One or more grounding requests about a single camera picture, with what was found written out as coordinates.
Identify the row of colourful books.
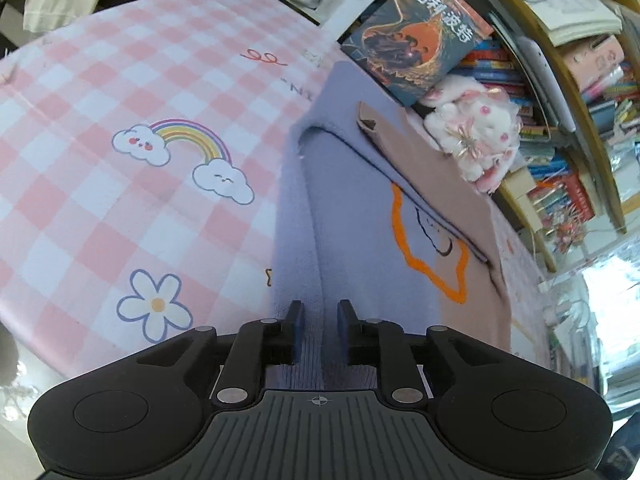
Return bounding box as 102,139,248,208
460,37,639,223

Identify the white tablet on books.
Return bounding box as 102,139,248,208
515,36,577,133

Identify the pink white bunny plush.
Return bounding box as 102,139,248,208
419,75,522,194

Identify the colourful toy bouquet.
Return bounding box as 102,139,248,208
528,174,596,254

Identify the Harry Potter book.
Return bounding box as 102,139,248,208
342,0,494,106

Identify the purple and pink sweater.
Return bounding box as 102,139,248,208
271,61,511,390

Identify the pink checkered desk mat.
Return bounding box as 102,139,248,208
1,0,544,377

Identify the wooden bookshelf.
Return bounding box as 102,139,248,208
322,0,627,272

